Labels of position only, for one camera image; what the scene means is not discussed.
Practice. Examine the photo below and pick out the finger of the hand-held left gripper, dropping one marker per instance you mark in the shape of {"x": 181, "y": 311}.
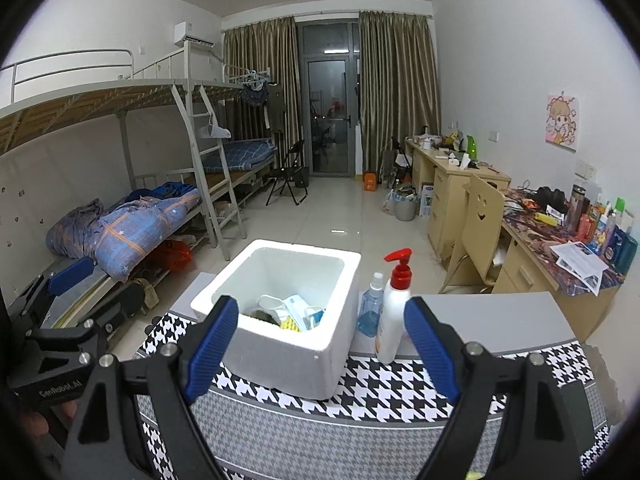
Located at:
{"x": 70, "y": 337}
{"x": 70, "y": 277}

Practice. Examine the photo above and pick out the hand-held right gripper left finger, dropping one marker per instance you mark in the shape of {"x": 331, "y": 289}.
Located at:
{"x": 212, "y": 350}

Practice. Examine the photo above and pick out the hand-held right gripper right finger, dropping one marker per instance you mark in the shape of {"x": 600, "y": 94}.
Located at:
{"x": 430, "y": 350}

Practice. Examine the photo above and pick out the white foam box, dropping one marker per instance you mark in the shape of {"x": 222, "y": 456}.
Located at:
{"x": 300, "y": 360}

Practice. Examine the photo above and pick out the person's left hand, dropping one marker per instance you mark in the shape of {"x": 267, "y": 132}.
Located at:
{"x": 34, "y": 426}

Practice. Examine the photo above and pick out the purple grey cloth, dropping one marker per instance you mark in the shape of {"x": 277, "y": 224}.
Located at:
{"x": 75, "y": 230}

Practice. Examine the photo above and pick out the white red pump bottle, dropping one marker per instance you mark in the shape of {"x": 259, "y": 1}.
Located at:
{"x": 392, "y": 320}

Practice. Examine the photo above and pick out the black bag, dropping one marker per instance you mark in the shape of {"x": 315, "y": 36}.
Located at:
{"x": 125, "y": 305}

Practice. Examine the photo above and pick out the clear blue liquid bottle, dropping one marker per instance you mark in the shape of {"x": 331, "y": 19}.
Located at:
{"x": 370, "y": 315}

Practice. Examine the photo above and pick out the white face mask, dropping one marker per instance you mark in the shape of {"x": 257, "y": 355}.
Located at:
{"x": 272, "y": 302}

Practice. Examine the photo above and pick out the blue plaid quilt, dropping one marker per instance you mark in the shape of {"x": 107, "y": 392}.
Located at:
{"x": 140, "y": 235}

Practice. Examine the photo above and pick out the light blue face mask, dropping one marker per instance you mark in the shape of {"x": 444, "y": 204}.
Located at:
{"x": 300, "y": 310}

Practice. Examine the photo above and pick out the red bag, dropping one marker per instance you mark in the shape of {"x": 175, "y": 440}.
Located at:
{"x": 170, "y": 255}

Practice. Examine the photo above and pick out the blue white packet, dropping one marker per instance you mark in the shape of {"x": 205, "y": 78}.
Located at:
{"x": 316, "y": 317}

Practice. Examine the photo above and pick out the light wooden desk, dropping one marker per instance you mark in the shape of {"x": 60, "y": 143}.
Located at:
{"x": 450, "y": 200}
{"x": 540, "y": 280}

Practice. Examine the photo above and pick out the dark blue garment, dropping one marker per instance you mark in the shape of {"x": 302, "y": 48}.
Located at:
{"x": 170, "y": 192}

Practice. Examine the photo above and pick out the houndstooth blanket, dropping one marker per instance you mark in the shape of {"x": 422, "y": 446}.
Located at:
{"x": 325, "y": 430}

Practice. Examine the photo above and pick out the wooden chair with smiley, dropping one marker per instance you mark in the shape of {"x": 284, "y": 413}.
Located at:
{"x": 480, "y": 225}

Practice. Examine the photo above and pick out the metal bucket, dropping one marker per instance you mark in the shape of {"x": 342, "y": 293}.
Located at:
{"x": 406, "y": 206}

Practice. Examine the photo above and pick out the white blue carton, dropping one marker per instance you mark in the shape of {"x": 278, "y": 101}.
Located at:
{"x": 426, "y": 200}

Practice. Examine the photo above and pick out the white plastic bag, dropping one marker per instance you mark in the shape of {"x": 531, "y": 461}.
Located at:
{"x": 389, "y": 202}

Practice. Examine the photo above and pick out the patterned desk mat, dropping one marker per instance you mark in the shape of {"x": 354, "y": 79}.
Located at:
{"x": 530, "y": 230}

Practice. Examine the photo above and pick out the printed paper sheets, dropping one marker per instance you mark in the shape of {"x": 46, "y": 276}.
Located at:
{"x": 580, "y": 262}

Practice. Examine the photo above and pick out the yellow tube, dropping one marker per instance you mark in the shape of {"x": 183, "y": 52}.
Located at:
{"x": 545, "y": 218}

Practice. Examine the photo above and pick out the orange box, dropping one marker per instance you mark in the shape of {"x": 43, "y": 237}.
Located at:
{"x": 370, "y": 182}

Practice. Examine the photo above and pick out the white metal bunk bed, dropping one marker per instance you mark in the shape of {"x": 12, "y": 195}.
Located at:
{"x": 210, "y": 70}
{"x": 100, "y": 100}

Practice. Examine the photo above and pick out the white tissue box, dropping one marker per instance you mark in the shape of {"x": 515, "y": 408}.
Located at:
{"x": 459, "y": 160}

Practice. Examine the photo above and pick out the black folding chair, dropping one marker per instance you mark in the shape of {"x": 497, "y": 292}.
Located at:
{"x": 290, "y": 170}
{"x": 397, "y": 160}

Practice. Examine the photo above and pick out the black headphones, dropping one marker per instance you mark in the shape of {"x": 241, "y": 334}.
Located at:
{"x": 550, "y": 199}

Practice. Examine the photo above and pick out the blue plaid mattress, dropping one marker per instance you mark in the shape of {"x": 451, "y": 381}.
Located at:
{"x": 242, "y": 154}

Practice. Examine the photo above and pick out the white clothes hanger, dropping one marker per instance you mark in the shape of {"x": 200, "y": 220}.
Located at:
{"x": 217, "y": 132}

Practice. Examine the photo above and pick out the pile of desk clutter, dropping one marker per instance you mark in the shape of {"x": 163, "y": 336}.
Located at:
{"x": 437, "y": 141}

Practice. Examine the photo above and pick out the row of toiletry bottles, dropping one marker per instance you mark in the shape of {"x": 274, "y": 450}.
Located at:
{"x": 605, "y": 235}

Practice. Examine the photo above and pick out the white leaning board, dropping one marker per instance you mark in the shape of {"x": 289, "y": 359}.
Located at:
{"x": 360, "y": 152}

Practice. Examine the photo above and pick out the dark hanging clothes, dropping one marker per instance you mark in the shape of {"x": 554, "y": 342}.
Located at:
{"x": 255, "y": 95}

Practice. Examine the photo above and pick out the glass balcony door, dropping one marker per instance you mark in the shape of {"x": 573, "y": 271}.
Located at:
{"x": 327, "y": 110}

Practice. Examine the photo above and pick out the brown curtain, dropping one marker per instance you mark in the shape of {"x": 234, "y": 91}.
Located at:
{"x": 260, "y": 75}
{"x": 400, "y": 85}

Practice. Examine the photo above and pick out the white air conditioner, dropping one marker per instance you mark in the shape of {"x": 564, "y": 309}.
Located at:
{"x": 195, "y": 35}

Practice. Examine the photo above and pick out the white wall switch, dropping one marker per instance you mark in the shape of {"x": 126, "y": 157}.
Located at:
{"x": 494, "y": 136}

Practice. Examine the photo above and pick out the white wall socket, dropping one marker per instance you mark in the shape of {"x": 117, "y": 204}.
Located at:
{"x": 585, "y": 169}

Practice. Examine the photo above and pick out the pink cartoon wall poster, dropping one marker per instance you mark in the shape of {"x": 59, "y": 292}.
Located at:
{"x": 563, "y": 121}

